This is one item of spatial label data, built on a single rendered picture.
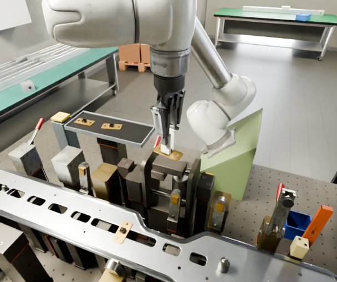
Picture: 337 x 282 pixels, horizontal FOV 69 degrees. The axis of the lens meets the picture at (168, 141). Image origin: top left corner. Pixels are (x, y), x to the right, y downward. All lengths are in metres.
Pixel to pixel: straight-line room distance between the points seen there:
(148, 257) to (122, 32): 0.64
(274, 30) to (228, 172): 5.84
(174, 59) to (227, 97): 0.76
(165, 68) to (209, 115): 0.76
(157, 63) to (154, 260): 0.58
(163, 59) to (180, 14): 0.09
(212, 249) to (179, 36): 0.64
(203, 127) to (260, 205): 0.51
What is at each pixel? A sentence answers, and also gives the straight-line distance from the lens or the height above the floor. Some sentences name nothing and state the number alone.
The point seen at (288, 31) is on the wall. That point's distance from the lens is 6.90.
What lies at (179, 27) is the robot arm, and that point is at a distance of 0.52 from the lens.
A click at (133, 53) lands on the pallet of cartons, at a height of 0.31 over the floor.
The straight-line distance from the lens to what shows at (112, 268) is 0.73.
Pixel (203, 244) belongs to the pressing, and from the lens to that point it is 0.87.
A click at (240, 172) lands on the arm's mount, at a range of 1.25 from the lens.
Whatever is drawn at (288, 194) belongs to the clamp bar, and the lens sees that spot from 0.79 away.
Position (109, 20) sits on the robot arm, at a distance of 0.49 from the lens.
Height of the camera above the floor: 1.74
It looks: 37 degrees down
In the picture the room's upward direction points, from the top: straight up
